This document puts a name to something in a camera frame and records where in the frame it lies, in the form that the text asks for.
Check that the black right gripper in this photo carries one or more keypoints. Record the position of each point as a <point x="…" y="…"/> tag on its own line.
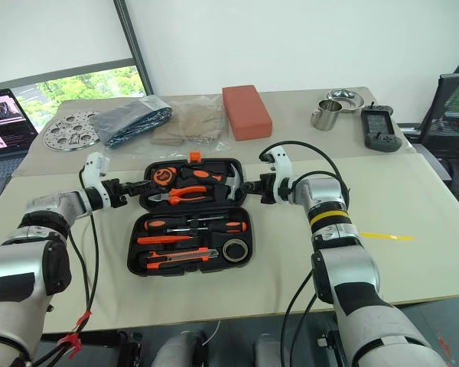
<point x="268" y="187"/>

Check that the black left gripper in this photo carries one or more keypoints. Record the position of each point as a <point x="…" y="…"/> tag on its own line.
<point x="116" y="191"/>

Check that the large orange black screwdriver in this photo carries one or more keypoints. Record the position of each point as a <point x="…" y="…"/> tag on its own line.
<point x="155" y="225"/>

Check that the slim orange black screwdriver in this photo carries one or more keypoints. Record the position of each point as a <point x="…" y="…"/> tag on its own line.
<point x="231" y="226"/>

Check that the orange voltage tester pen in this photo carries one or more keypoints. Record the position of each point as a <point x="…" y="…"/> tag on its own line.
<point x="157" y="239"/>

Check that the black tool case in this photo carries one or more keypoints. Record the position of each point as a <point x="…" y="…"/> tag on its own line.
<point x="214" y="239"/>

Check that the grey electrical tape roll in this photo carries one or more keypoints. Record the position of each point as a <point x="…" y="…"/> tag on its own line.
<point x="225" y="252"/>

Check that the orange black utility knife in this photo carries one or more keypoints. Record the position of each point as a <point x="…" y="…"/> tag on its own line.
<point x="176" y="257"/>

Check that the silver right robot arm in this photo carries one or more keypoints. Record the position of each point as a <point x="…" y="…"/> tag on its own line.
<point x="348" y="267"/>

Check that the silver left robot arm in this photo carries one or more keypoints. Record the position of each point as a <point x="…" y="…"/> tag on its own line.
<point x="23" y="260"/>

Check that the orange black tape measure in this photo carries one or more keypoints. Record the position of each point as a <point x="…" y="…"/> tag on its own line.
<point x="162" y="176"/>

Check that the dark blue bagged fabric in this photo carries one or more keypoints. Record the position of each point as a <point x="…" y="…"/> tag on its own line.
<point x="126" y="118"/>

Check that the red rectangular block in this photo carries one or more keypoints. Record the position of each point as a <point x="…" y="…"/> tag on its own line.
<point x="248" y="112"/>

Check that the beige cloth in plastic bag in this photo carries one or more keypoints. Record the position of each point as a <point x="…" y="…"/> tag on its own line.
<point x="191" y="122"/>

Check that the perforated round metal plate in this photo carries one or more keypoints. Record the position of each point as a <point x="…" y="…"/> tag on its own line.
<point x="67" y="135"/>

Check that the stainless steel mug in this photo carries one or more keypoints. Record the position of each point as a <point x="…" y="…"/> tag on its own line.
<point x="325" y="116"/>

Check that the stainless steel bowl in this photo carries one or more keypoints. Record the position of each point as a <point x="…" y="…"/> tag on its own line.
<point x="352" y="100"/>

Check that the black handheld controller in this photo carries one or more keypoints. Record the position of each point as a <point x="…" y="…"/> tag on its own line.
<point x="380" y="128"/>

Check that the yellow tape strip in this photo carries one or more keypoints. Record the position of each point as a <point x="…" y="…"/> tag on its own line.
<point x="386" y="236"/>

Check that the open laptop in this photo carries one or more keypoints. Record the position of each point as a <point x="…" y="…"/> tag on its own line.
<point x="4" y="126"/>

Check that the grey rounded robot leg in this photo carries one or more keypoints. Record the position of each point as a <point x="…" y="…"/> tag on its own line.
<point x="271" y="353"/>
<point x="178" y="351"/>

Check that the black mesh office chair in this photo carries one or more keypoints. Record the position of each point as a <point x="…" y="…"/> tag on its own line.
<point x="451" y="114"/>

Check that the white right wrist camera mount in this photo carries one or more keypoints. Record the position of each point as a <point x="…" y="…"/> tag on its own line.
<point x="285" y="164"/>

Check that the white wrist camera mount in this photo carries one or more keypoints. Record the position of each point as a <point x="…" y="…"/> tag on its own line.
<point x="285" y="164"/>
<point x="93" y="168"/>

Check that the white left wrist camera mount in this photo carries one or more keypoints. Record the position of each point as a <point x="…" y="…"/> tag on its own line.
<point x="93" y="168"/>

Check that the grey window frame post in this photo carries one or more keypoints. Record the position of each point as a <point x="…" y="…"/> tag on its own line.
<point x="134" y="46"/>

